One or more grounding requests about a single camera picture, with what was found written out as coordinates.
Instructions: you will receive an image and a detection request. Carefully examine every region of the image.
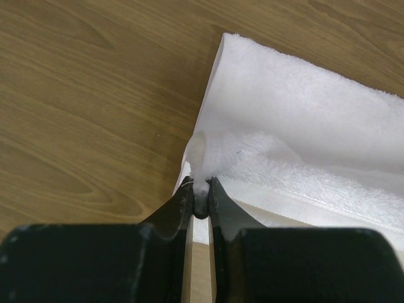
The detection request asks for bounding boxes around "white towel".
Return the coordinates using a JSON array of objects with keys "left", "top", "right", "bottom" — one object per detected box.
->
[{"left": 179, "top": 33, "right": 403, "bottom": 251}]

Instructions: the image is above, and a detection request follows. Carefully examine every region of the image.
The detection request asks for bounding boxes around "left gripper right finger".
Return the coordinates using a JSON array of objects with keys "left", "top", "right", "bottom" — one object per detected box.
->
[{"left": 208, "top": 178, "right": 403, "bottom": 302}]

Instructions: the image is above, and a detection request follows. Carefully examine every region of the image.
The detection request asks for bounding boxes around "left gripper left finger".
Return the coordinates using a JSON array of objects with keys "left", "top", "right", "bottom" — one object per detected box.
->
[{"left": 1, "top": 181, "right": 193, "bottom": 302}]

